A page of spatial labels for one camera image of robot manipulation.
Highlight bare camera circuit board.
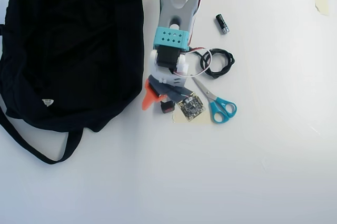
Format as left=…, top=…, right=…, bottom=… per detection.
left=176, top=92, right=207, bottom=123

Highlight blue handled scissors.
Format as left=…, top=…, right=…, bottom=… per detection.
left=190, top=75, right=238, bottom=124

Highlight black braided USB cable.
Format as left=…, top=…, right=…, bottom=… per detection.
left=199, top=47, right=236, bottom=80

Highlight small black flashlight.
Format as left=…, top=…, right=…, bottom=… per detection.
left=215, top=13, right=230, bottom=35

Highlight beige masking tape strip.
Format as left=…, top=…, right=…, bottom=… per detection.
left=172, top=110, right=213, bottom=124
left=313, top=0, right=330, bottom=17

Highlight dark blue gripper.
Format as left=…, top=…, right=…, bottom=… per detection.
left=142, top=74, right=192, bottom=112

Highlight black fabric bag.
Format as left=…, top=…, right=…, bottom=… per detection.
left=0, top=0, right=146, bottom=165

